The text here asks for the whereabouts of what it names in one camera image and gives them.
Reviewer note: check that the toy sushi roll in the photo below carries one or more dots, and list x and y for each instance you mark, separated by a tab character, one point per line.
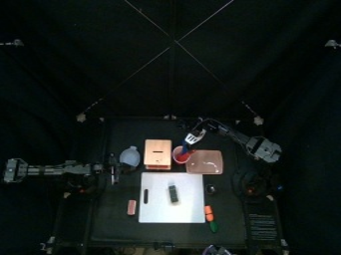
172	194

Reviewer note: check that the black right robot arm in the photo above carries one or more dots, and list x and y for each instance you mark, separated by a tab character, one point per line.
263	149

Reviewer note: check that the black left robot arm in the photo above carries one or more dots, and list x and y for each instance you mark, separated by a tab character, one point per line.
48	170

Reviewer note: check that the pink plastic plate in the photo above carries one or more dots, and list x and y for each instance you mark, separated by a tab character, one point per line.
203	162

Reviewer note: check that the white cutting board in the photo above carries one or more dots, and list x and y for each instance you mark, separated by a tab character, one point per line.
185	212

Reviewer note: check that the grey plastic bowl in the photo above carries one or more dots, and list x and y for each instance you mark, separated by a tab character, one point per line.
129	156

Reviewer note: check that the wooden box with red front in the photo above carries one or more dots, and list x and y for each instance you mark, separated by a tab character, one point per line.
157	152

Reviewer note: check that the red plastic cup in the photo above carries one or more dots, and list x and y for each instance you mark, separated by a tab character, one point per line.
179	158

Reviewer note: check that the pink toy salmon block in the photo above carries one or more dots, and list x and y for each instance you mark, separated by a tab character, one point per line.
131	207

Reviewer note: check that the orange toy vegetable piece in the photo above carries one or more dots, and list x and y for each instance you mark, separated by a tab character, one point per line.
208	213

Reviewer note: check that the green toy vegetable piece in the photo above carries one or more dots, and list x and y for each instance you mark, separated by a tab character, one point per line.
214	226

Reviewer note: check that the purple and white gadget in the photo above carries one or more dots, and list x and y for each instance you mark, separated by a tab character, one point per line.
215	250

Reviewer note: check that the white text warning label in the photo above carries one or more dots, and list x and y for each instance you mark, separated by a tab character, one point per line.
262	225

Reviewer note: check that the black cloth backdrop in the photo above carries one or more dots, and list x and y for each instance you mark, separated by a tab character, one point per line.
66	66

